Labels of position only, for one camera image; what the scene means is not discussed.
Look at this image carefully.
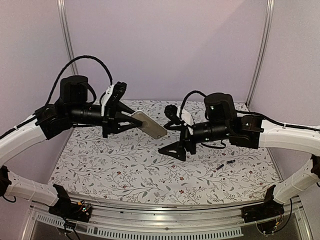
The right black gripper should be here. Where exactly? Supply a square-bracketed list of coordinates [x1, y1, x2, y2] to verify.
[157, 119, 230, 161]

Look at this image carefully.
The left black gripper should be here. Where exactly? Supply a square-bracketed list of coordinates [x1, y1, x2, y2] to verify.
[67, 101, 143, 138]

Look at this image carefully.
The white grey remote control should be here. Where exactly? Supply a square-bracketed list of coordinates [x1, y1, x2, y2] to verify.
[131, 110, 168, 140]

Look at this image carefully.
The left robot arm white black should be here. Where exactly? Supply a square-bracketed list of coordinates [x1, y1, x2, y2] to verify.
[0, 75, 143, 217]

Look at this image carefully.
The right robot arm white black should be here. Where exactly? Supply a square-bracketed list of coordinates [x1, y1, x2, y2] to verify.
[158, 92, 320, 218]

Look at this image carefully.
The floral patterned table mat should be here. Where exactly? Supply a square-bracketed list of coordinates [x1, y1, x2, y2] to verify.
[50, 127, 280, 205]

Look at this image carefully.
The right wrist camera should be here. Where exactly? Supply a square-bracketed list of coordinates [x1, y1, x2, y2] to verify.
[164, 104, 181, 126]

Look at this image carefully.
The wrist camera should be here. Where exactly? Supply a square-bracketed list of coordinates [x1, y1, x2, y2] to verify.
[107, 81, 127, 104]
[164, 104, 181, 126]

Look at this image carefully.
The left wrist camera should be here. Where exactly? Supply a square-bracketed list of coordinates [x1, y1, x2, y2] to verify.
[107, 81, 127, 104]

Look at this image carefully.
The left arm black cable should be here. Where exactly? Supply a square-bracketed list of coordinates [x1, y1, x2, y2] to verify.
[0, 55, 113, 138]

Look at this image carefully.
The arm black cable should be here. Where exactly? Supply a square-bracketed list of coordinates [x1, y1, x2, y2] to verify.
[0, 55, 113, 138]
[181, 90, 320, 131]

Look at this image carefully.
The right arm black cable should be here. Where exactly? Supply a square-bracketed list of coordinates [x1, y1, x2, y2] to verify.
[181, 90, 320, 131]

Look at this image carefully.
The aluminium front rail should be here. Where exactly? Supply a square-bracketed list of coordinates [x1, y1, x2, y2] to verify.
[22, 194, 315, 240]

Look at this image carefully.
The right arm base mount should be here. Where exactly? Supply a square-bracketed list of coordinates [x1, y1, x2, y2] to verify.
[241, 185, 285, 223]

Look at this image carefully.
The left aluminium frame post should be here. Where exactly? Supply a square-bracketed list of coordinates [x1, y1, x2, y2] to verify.
[56, 0, 75, 61]

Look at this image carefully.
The aluminium frame post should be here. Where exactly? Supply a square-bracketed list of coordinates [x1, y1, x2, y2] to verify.
[56, 0, 75, 61]
[245, 0, 275, 109]

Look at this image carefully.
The right aluminium frame post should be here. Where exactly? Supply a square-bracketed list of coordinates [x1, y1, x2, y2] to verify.
[245, 0, 275, 109]

